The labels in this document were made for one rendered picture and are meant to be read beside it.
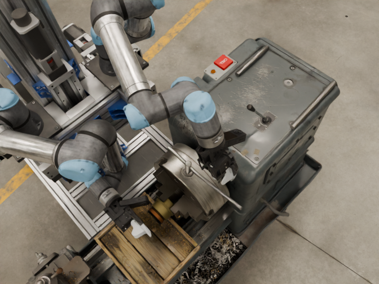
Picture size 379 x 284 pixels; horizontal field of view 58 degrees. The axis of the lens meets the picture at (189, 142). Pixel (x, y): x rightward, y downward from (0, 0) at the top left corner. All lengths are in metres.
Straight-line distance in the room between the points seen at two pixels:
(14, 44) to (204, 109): 0.93
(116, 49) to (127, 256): 0.90
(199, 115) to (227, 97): 0.56
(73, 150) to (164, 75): 2.06
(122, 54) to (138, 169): 1.52
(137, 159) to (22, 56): 1.19
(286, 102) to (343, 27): 2.32
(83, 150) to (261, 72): 0.78
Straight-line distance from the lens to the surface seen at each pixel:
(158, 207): 1.35
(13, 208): 2.91
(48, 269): 1.58
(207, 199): 1.29
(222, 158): 1.00
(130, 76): 0.98
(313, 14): 3.74
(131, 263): 1.56
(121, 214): 1.38
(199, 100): 0.86
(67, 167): 1.16
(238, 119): 1.35
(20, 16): 1.44
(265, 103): 1.40
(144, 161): 2.47
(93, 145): 1.18
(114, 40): 1.05
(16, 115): 1.49
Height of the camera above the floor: 2.39
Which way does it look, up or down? 61 degrees down
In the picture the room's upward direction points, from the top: 8 degrees counter-clockwise
